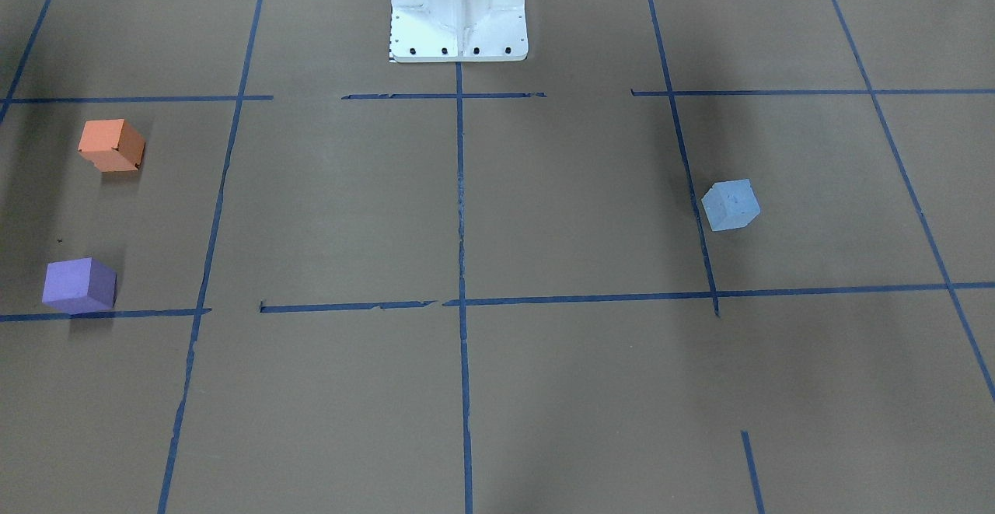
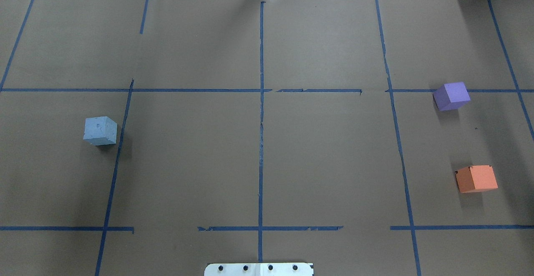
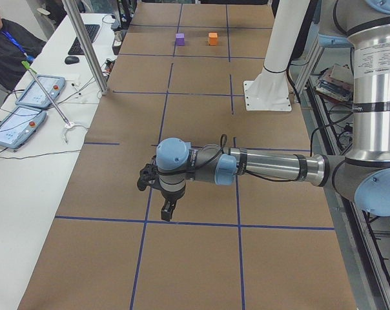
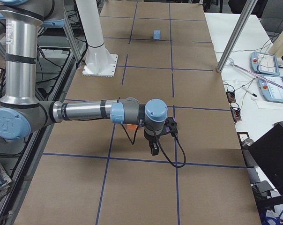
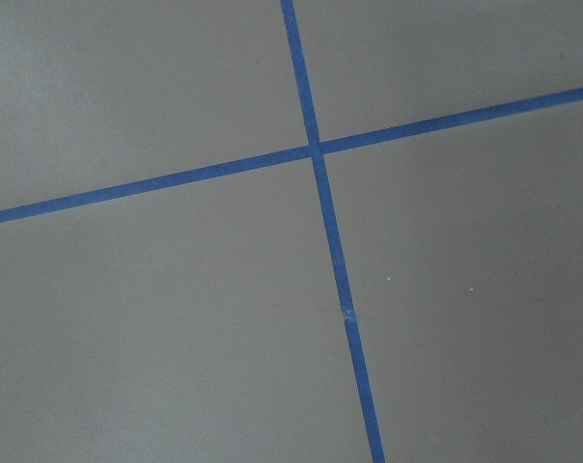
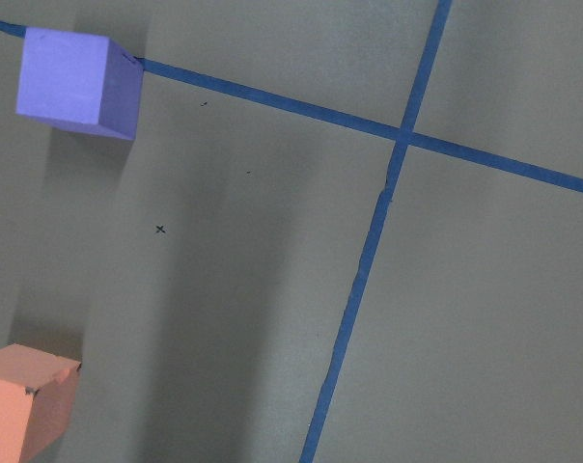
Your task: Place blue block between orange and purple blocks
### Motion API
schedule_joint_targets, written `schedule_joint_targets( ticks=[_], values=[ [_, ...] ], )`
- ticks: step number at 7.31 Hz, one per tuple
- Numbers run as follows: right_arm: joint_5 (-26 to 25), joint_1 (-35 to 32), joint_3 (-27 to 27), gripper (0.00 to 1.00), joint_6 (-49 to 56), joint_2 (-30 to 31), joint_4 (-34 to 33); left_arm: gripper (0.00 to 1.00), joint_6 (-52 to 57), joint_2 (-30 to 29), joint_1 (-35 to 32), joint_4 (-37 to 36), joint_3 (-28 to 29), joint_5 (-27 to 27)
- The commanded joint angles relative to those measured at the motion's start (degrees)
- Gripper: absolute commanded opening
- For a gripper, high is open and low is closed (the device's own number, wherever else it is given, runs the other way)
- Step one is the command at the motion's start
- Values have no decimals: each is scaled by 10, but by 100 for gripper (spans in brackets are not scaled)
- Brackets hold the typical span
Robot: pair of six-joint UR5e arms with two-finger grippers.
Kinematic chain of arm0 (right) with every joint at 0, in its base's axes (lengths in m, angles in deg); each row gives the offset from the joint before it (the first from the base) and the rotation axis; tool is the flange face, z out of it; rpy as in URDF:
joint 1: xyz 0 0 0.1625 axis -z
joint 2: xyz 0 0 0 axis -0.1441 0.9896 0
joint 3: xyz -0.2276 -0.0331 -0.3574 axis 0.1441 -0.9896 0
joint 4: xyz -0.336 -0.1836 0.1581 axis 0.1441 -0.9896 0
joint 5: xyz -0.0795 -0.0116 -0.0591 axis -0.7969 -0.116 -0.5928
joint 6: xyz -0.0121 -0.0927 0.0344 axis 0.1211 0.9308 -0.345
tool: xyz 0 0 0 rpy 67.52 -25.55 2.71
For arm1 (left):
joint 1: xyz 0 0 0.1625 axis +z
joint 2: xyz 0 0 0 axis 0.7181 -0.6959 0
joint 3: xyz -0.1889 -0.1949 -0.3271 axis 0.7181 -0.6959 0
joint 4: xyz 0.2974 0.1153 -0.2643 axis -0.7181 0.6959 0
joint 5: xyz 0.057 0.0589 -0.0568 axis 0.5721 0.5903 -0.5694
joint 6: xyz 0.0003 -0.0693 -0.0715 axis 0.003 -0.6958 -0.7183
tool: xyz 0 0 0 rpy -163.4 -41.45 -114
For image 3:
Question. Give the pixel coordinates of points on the lower teach pendant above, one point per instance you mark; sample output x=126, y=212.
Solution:
x=19, y=125

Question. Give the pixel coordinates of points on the aluminium frame post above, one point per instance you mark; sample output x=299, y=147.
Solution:
x=86, y=44

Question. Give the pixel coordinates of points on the upper teach pendant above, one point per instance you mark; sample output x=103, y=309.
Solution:
x=33, y=96

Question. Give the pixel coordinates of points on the purple block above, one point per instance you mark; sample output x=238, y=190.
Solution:
x=180, y=39

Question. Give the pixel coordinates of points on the metal grabber stick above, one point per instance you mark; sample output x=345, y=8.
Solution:
x=69, y=125

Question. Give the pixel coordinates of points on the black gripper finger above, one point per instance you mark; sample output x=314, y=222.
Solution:
x=167, y=210

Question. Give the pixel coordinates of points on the orange block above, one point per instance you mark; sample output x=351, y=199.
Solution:
x=213, y=38

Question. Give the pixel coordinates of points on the teach pendant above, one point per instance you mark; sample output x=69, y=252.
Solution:
x=19, y=125
x=33, y=96

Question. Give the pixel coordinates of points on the white pedestal column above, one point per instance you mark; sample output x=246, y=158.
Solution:
x=269, y=91

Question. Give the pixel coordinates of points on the seated person in black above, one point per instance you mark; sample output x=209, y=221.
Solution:
x=17, y=44

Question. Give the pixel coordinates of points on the black computer mouse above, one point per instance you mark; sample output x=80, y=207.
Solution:
x=70, y=60

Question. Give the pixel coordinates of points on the stack of books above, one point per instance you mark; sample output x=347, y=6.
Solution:
x=336, y=82

